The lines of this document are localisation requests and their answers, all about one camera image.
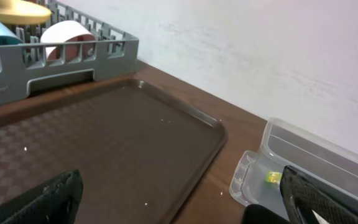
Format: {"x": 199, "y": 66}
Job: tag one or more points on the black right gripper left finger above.
{"x": 54, "y": 201}

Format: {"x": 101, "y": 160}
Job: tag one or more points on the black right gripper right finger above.
{"x": 306, "y": 198}

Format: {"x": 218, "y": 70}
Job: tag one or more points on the green snack wrapper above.
{"x": 273, "y": 177}

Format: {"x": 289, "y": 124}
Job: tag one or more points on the yellow plastic plate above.
{"x": 23, "y": 12}

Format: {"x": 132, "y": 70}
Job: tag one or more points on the clear plastic waste bin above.
{"x": 285, "y": 144}

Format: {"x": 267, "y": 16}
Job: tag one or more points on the black food waste tray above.
{"x": 257, "y": 214}

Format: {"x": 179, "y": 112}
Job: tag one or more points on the grey plastic dishwasher rack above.
{"x": 24, "y": 67}

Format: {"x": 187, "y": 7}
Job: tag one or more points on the dark brown serving tray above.
{"x": 127, "y": 152}

